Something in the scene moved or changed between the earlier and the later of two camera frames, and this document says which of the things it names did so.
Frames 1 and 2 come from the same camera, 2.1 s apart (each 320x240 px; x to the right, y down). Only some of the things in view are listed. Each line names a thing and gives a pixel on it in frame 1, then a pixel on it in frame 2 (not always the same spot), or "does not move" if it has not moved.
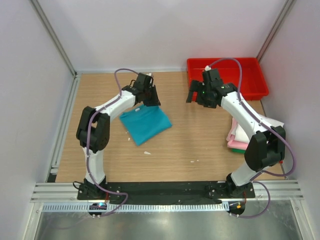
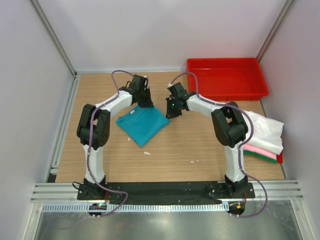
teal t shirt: (145, 123) does not move
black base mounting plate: (166, 192) does not move
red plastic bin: (254, 83) does not move
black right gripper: (195, 86) to (170, 114)
